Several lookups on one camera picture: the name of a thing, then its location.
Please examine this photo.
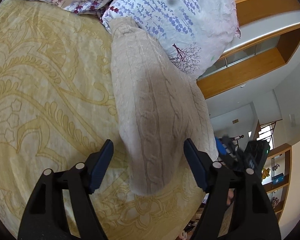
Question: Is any person's right hand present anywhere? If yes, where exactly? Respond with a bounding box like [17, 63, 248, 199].
[226, 189, 235, 206]

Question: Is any wooden shelf unit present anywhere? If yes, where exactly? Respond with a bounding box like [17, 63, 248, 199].
[262, 143, 292, 221]

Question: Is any yellow orange patterned bedspread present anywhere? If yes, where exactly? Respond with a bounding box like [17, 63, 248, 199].
[0, 0, 204, 239]

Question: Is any blue floral right pillow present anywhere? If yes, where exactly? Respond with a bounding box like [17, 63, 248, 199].
[102, 0, 241, 79]

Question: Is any beige cable knit sweater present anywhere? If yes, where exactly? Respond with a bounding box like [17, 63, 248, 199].
[110, 17, 218, 196]

